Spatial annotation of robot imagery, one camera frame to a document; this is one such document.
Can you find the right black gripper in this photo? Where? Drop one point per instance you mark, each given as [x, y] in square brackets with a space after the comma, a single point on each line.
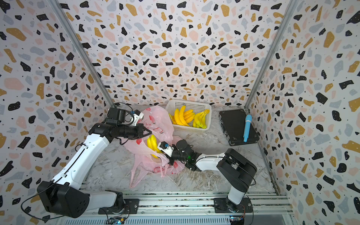
[170, 161]

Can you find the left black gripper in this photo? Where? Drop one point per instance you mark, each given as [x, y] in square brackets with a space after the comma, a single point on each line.
[140, 128]

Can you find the yellow banana bunch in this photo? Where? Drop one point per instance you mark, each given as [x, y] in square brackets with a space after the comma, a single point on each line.
[182, 117]
[152, 144]

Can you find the pink plastic bag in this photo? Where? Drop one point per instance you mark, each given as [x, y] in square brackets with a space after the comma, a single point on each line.
[158, 121]
[144, 165]

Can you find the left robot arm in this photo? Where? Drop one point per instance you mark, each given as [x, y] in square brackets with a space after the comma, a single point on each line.
[62, 195]

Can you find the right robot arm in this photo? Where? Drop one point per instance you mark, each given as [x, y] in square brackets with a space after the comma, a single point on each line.
[237, 170]

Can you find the greenish banana bunch right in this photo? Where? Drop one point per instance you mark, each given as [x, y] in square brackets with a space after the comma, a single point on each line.
[200, 119]

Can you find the white plastic basket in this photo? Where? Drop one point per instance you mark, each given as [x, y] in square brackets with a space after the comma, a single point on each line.
[196, 107]

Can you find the black case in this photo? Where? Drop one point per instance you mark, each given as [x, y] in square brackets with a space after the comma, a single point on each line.
[232, 123]

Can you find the blue microphone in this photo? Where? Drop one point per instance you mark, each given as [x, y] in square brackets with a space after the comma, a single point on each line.
[247, 127]

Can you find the right circuit board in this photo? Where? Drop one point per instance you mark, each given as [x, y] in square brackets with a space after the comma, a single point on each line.
[236, 220]

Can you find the left green circuit board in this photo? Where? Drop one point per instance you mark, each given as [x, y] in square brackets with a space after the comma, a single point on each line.
[117, 220]

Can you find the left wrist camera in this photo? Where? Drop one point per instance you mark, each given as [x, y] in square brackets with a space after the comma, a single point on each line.
[138, 116]

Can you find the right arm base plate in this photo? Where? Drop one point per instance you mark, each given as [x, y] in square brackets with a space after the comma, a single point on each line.
[224, 205]

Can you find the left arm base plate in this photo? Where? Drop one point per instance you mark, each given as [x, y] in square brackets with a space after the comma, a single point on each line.
[127, 207]

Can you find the aluminium rail frame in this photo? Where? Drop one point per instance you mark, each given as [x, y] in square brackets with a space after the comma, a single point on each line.
[193, 208]

